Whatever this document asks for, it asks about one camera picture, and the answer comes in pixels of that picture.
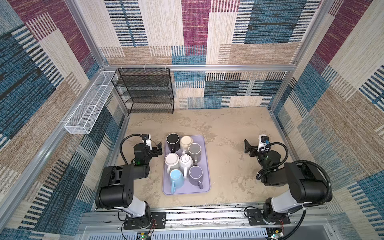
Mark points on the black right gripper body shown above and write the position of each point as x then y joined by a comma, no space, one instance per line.
256,150

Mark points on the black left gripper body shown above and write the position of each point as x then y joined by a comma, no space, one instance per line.
153,150

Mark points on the black ceramic mug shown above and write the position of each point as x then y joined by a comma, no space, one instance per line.
173,141

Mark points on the light blue mug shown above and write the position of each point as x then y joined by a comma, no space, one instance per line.
177,180

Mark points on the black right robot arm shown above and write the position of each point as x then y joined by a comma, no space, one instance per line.
309,184

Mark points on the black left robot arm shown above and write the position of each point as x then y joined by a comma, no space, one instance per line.
116,187

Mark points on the white ceramic mug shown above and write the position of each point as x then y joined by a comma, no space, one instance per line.
171,162

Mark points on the cream speckled mug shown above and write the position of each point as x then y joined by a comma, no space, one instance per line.
185,141

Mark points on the white patterned mug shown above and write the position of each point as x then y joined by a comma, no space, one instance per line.
185,163

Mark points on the grey ceramic mug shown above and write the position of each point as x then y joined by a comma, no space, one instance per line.
195,151

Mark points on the purple ceramic mug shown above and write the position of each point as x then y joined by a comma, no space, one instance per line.
196,176

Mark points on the lavender plastic tray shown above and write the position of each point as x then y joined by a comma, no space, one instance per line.
188,188

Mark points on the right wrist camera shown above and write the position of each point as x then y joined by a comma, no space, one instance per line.
264,143

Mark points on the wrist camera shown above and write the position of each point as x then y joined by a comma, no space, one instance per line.
148,140
264,143

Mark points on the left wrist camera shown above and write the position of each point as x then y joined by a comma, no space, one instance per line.
148,140

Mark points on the black wire mesh shelf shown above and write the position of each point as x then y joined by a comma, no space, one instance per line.
145,91

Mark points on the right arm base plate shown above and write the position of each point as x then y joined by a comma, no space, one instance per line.
257,217

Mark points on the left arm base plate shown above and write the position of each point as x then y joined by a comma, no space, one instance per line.
146,221

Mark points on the aluminium front rail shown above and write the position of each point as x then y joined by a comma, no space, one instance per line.
209,222

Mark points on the white wire mesh basket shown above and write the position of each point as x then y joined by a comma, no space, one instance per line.
87,112

